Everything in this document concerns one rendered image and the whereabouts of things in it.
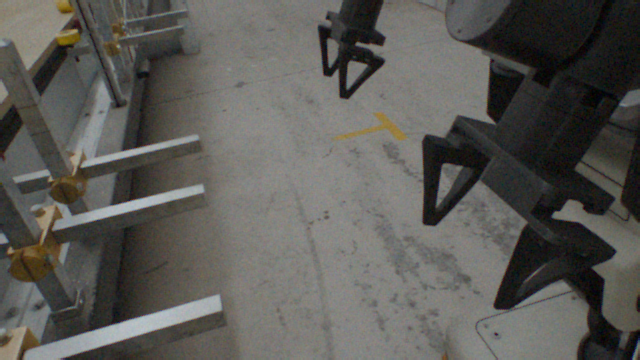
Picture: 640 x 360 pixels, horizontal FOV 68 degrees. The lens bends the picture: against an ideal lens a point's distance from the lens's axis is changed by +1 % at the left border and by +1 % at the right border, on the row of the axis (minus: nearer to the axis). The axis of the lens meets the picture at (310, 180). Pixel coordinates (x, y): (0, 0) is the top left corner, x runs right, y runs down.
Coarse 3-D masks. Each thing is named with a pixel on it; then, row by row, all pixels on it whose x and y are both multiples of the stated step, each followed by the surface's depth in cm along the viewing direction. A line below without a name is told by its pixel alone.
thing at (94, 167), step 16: (160, 144) 102; (176, 144) 101; (192, 144) 102; (96, 160) 100; (112, 160) 99; (128, 160) 100; (144, 160) 101; (160, 160) 102; (16, 176) 98; (32, 176) 98; (48, 176) 97; (96, 176) 100; (32, 192) 98
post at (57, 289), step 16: (0, 160) 67; (0, 176) 66; (0, 192) 67; (16, 192) 70; (0, 208) 68; (16, 208) 68; (0, 224) 69; (16, 224) 70; (32, 224) 72; (16, 240) 71; (32, 240) 72; (48, 272) 75; (64, 272) 79; (48, 288) 76; (64, 288) 77; (48, 304) 78; (64, 304) 79
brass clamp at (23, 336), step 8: (16, 328) 61; (24, 328) 61; (16, 336) 60; (24, 336) 60; (32, 336) 62; (8, 344) 59; (16, 344) 59; (24, 344) 60; (32, 344) 62; (0, 352) 58; (8, 352) 58; (16, 352) 58
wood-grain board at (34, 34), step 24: (0, 0) 282; (24, 0) 269; (48, 0) 256; (0, 24) 213; (24, 24) 205; (48, 24) 198; (72, 24) 203; (24, 48) 166; (48, 48) 164; (0, 96) 123
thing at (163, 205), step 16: (176, 192) 81; (192, 192) 80; (112, 208) 79; (128, 208) 79; (144, 208) 78; (160, 208) 79; (176, 208) 80; (192, 208) 81; (64, 224) 77; (80, 224) 77; (96, 224) 78; (112, 224) 78; (128, 224) 79; (0, 240) 76; (64, 240) 78; (0, 256) 76
